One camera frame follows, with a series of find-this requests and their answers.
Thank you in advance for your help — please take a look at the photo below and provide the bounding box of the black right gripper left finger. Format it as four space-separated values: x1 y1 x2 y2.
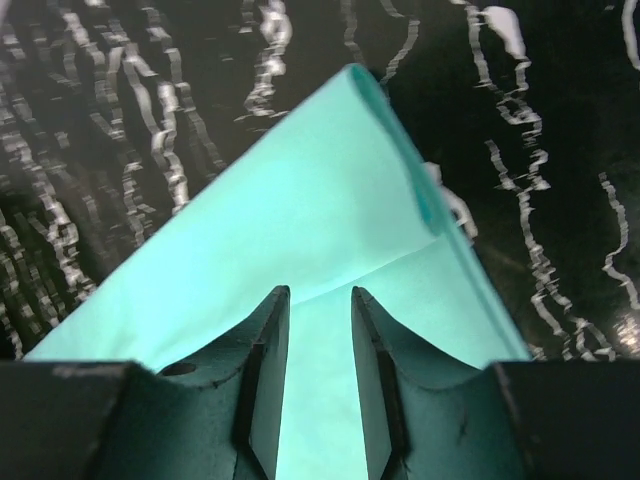
1 286 290 479

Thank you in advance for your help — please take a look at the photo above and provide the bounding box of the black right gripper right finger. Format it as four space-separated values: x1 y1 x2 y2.
351 287 639 479

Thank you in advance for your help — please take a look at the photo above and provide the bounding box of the turquoise t-shirt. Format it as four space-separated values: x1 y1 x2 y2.
28 64 529 479

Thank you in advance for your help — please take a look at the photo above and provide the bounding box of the black marble pattern mat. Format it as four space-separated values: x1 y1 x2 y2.
1 1 639 360

